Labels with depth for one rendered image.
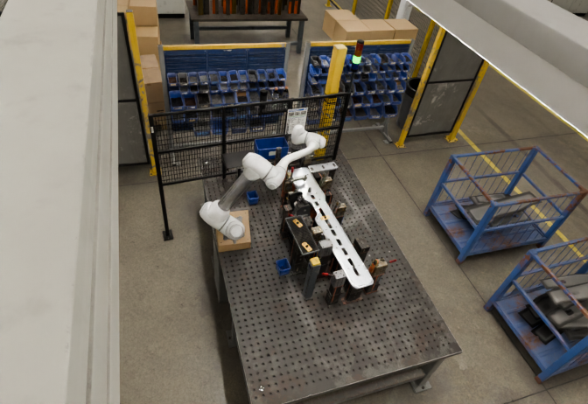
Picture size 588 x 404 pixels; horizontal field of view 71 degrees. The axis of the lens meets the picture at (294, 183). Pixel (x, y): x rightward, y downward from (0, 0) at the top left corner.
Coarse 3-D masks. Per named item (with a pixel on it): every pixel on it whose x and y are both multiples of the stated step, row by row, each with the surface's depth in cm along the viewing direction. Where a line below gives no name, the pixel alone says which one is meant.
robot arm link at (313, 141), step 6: (306, 138) 333; (312, 138) 330; (318, 138) 331; (324, 138) 333; (306, 144) 333; (312, 144) 328; (318, 144) 331; (324, 144) 332; (300, 150) 321; (306, 150) 322; (312, 150) 327; (288, 156) 315; (294, 156) 316; (300, 156) 320; (282, 162) 308; (288, 162) 312
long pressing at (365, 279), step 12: (300, 168) 396; (300, 180) 382; (312, 180) 384; (312, 192) 372; (312, 204) 361; (324, 204) 363; (324, 228) 342; (336, 228) 343; (336, 240) 333; (348, 240) 335; (336, 252) 325; (348, 252) 326; (348, 264) 317; (360, 264) 319; (348, 276) 308; (360, 276) 310; (360, 288) 304
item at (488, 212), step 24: (504, 192) 530; (528, 192) 480; (576, 192) 425; (456, 216) 484; (480, 216) 448; (504, 216) 417; (528, 216) 432; (456, 240) 458; (480, 240) 467; (504, 240) 471; (528, 240) 471
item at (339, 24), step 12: (336, 12) 614; (348, 12) 620; (324, 24) 629; (336, 24) 592; (348, 24) 584; (360, 24) 589; (372, 24) 594; (384, 24) 600; (396, 24) 605; (408, 24) 610; (336, 36) 597; (348, 36) 571; (360, 36) 578; (372, 36) 585; (384, 36) 592; (396, 36) 599; (408, 36) 605
